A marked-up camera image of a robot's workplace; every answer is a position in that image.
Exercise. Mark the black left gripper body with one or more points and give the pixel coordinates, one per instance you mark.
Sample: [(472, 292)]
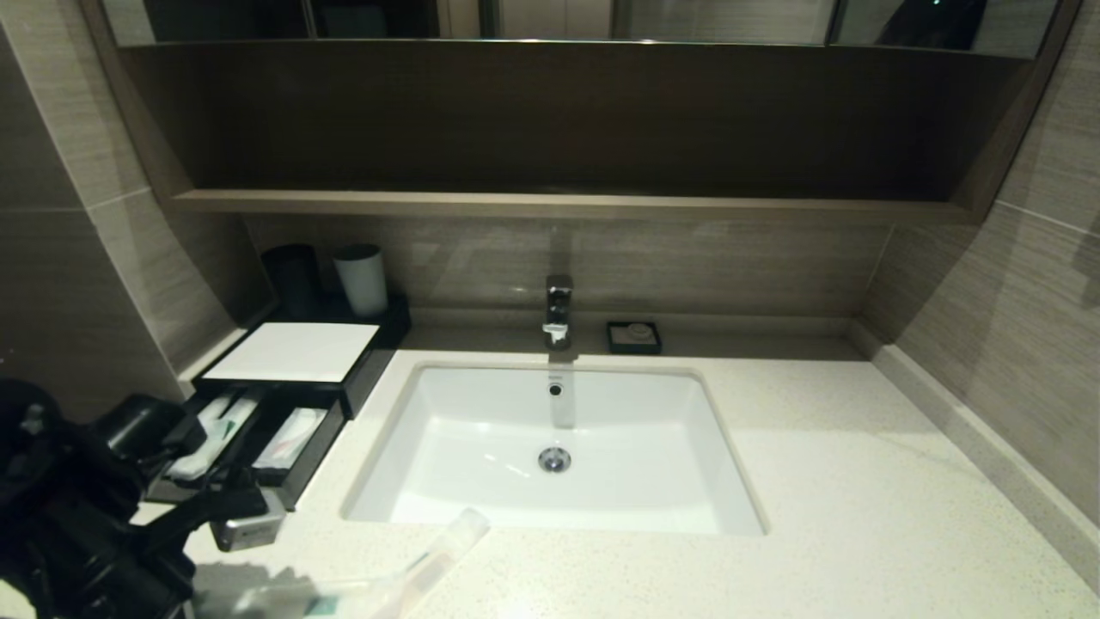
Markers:
[(103, 576)]

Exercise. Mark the clear toothbrush packet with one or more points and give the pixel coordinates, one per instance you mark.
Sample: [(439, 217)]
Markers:
[(344, 597)]

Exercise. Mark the black cup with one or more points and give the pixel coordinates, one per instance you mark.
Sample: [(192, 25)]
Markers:
[(292, 279)]

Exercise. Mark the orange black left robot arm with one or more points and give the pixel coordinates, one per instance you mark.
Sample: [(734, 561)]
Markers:
[(146, 425)]

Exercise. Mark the white board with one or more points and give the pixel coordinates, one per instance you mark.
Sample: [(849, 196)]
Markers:
[(292, 352)]

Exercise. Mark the black amenity drawer box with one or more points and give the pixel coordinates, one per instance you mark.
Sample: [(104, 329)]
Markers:
[(378, 352)]

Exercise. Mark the white long packet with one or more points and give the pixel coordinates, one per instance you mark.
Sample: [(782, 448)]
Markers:
[(215, 434)]

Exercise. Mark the white flat packet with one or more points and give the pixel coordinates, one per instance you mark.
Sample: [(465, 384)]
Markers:
[(292, 438)]

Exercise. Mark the clear long tube packet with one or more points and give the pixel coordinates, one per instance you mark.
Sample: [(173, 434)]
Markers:
[(455, 537)]

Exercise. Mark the light grey cup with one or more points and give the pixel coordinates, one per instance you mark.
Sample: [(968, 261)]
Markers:
[(365, 286)]

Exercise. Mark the white ceramic sink basin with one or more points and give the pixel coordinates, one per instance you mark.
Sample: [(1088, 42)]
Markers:
[(481, 430)]

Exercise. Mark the chrome sink drain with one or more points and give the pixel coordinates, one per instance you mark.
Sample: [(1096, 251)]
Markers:
[(554, 460)]

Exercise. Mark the chrome faucet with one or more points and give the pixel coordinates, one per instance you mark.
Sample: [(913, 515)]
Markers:
[(559, 305)]

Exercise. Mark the black soap dish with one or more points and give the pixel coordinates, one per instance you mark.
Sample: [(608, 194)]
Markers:
[(614, 348)]

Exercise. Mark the brown wooden shelf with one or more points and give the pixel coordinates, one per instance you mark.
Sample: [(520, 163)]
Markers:
[(559, 206)]

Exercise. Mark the round pale soap bar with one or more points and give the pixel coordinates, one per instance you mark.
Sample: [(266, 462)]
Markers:
[(638, 331)]

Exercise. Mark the mirror cabinet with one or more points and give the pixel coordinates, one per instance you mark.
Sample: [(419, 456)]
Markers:
[(722, 21)]

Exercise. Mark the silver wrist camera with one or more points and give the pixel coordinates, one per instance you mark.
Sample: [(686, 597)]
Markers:
[(247, 531)]

